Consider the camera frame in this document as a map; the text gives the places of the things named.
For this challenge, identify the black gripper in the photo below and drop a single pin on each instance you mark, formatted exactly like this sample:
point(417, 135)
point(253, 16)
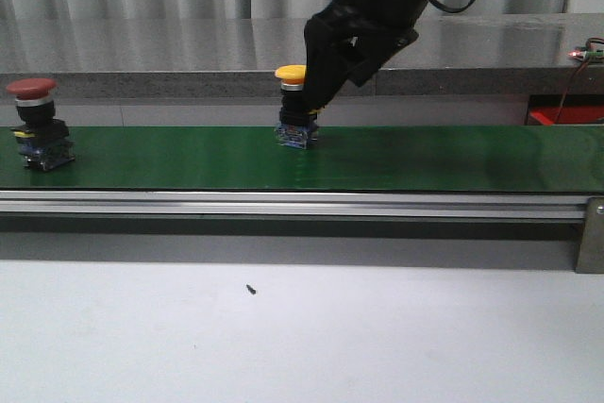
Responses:
point(353, 39)

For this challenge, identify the yellow mushroom push button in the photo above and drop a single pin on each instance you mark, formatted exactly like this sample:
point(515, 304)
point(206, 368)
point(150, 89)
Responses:
point(297, 125)

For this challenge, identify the red mushroom push button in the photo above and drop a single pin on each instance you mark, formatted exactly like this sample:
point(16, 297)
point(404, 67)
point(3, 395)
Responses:
point(43, 140)

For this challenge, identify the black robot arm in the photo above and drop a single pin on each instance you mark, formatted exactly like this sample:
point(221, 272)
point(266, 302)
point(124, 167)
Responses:
point(351, 40)

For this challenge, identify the grey stone counter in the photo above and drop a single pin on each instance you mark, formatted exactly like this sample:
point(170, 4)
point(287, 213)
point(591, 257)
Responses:
point(195, 58)

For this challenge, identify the red plastic tray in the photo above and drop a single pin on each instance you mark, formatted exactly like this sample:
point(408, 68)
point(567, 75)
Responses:
point(580, 115)

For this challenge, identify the green conveyor belt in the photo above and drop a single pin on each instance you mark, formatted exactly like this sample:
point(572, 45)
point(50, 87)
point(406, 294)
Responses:
point(433, 159)

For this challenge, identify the small green circuit board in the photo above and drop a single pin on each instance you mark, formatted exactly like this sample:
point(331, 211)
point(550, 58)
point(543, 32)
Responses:
point(591, 55)

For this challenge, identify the metal conveyor support bracket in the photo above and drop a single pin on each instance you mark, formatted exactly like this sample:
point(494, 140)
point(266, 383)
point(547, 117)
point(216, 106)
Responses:
point(590, 258)

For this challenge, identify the aluminium conveyor frame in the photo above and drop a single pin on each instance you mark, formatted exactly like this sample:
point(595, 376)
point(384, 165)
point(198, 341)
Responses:
point(399, 205)

